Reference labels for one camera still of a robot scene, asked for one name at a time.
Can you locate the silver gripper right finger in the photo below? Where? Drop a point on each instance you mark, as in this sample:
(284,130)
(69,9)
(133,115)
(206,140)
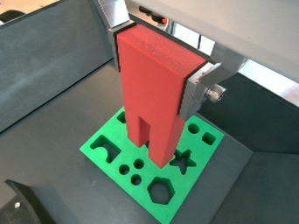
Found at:
(201,85)

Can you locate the red double-square block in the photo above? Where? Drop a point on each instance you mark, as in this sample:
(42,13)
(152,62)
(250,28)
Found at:
(154,66)

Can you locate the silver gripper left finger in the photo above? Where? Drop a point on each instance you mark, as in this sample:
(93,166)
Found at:
(112,11)

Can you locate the green foam shape board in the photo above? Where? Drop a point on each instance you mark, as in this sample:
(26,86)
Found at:
(158,188)

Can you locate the black curved holder stand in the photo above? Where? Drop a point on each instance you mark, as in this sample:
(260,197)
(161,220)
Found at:
(24,209)

